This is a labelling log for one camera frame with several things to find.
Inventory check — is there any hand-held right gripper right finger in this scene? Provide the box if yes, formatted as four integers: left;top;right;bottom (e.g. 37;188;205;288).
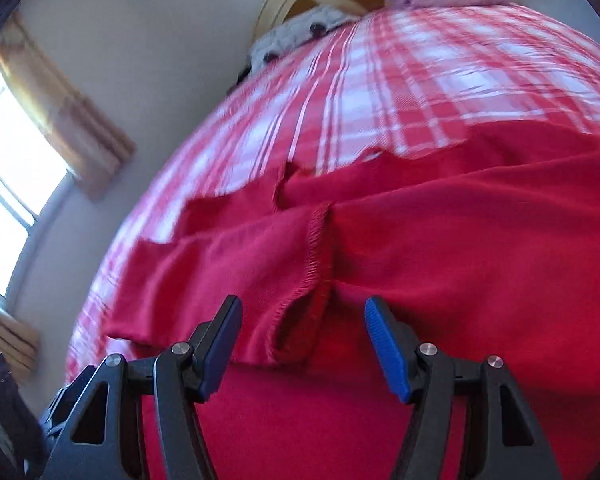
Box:
364;296;563;480

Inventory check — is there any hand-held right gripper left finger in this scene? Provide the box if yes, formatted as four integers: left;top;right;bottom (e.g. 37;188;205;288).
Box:
42;296;243;480

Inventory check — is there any red knit garment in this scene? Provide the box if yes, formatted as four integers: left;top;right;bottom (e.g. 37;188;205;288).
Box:
102;119;600;480

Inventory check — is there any bright window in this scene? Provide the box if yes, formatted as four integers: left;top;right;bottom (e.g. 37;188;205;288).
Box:
0;55;73;296

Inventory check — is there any yellow curtain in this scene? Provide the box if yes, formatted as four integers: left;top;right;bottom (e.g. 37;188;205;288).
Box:
0;10;137;202
0;295;41;386

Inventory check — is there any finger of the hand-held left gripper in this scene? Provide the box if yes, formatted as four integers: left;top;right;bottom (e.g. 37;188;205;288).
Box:
37;365;97;443

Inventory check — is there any red plaid bed blanket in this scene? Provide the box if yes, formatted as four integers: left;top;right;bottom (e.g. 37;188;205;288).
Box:
65;2;600;386

